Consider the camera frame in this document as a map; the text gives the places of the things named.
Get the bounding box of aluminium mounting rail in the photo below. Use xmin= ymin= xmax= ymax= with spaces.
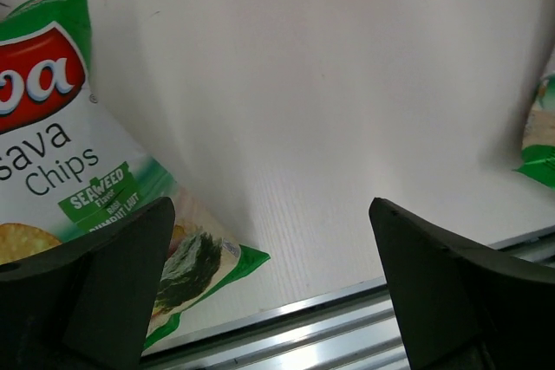
xmin=138 ymin=226 xmax=555 ymax=370

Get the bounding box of green chuba chips bag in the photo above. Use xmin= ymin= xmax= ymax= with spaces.
xmin=516 ymin=74 xmax=554 ymax=189
xmin=1 ymin=0 xmax=269 ymax=346

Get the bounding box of green Chuba chips bag right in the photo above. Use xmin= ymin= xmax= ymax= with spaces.
xmin=516 ymin=74 xmax=554 ymax=189

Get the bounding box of green Chuba chips bag left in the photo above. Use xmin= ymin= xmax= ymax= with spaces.
xmin=1 ymin=0 xmax=269 ymax=346

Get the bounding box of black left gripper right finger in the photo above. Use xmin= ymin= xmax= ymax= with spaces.
xmin=369 ymin=198 xmax=554 ymax=369

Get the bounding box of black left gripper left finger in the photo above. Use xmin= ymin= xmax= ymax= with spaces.
xmin=1 ymin=197 xmax=175 ymax=369

